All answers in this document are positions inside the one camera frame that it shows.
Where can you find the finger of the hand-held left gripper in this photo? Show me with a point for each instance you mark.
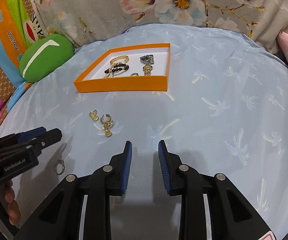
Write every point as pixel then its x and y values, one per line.
pixel 50 136
pixel 34 133

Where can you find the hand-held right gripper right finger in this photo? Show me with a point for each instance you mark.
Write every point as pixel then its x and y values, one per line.
pixel 163 170

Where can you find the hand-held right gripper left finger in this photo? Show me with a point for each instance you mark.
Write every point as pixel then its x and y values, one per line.
pixel 127 170

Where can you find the gold pearl drop earring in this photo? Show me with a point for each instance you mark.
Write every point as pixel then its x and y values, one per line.
pixel 108 133

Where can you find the gold hoop disc earring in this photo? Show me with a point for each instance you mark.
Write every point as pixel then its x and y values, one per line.
pixel 93 115

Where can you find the gold silver hoop earring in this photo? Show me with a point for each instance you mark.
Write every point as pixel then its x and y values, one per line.
pixel 106 120

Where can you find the orange cardboard box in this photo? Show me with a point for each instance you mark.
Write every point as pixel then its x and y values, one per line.
pixel 121 86

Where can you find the gold wristwatch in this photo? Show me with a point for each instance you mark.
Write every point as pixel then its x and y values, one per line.
pixel 147 68

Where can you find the gold leaf bangle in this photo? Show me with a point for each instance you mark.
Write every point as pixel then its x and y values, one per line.
pixel 120 59

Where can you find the silver wristwatch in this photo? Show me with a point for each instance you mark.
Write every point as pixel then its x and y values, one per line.
pixel 147 59

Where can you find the person's left hand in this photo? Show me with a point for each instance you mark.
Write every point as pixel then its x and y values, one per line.
pixel 12 205

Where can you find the green plush cushion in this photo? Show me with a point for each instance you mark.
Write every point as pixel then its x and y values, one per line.
pixel 46 57

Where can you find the light blue palm-print sheet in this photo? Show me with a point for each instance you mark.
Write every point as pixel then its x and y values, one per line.
pixel 208 105

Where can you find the cartoon printed blanket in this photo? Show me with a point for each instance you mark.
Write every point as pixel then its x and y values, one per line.
pixel 6 37

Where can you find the grey floral blanket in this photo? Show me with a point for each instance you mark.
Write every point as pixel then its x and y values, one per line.
pixel 159 5

